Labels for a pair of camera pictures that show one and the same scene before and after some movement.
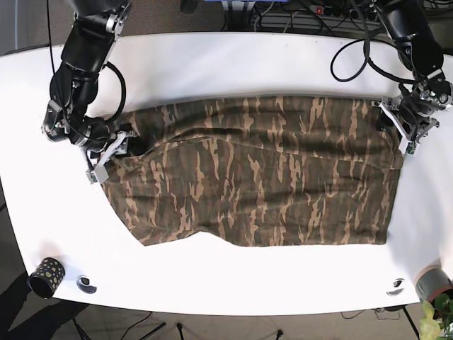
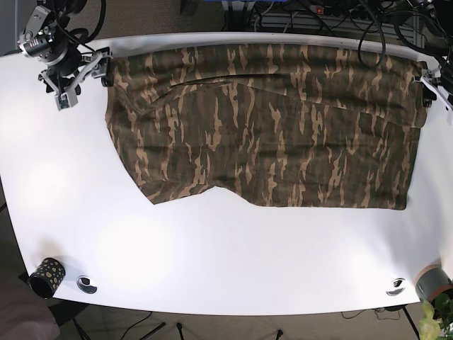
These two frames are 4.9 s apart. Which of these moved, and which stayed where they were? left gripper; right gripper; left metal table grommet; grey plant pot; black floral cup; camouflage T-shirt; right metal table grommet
Moved: left gripper; right gripper; camouflage T-shirt
Stayed: grey plant pot; left metal table grommet; black floral cup; right metal table grommet
